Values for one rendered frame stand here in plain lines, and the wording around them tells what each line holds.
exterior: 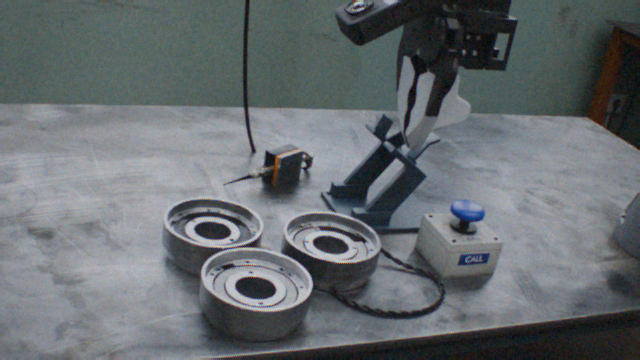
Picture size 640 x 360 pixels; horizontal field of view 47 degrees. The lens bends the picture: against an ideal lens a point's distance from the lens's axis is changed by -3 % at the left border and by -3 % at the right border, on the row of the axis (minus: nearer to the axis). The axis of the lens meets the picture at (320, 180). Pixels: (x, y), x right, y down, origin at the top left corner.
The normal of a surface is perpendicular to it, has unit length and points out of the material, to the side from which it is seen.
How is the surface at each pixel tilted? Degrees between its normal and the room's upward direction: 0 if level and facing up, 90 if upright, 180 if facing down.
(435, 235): 90
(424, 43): 90
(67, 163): 0
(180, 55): 90
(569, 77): 90
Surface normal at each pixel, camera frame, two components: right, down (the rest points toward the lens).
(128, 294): 0.16, -0.89
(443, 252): -0.92, 0.01
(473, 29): 0.37, 0.45
